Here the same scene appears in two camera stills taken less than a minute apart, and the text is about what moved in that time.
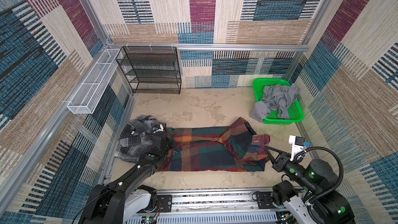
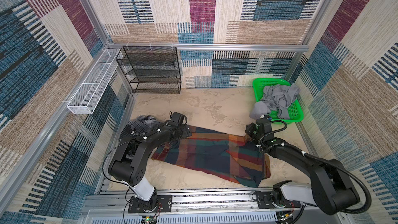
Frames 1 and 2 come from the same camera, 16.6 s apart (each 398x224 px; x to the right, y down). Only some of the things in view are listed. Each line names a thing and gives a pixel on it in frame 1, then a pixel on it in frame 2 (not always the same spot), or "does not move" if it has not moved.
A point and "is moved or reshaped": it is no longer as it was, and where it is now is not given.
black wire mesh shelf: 151,69 does not move
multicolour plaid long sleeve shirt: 234,148 is moved or reshaped
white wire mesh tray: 85,99 does not move
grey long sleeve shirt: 276,98 does not move
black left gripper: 169,139 -> 186,131
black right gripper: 281,160 -> 248,130
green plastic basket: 295,112 does not move
